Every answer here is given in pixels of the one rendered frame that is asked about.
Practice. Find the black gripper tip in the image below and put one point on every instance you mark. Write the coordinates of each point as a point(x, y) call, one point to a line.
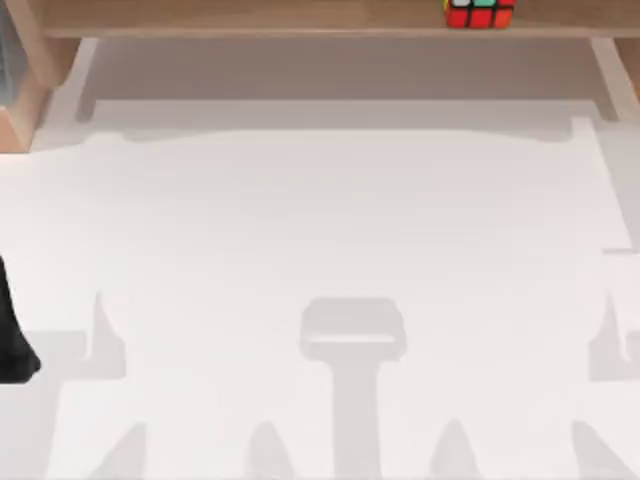
point(14, 345)

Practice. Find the wooden open shelf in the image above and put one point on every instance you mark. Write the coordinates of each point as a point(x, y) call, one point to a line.
point(300, 22)

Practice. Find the colourful puzzle cube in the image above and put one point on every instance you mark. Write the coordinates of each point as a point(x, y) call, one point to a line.
point(480, 15)

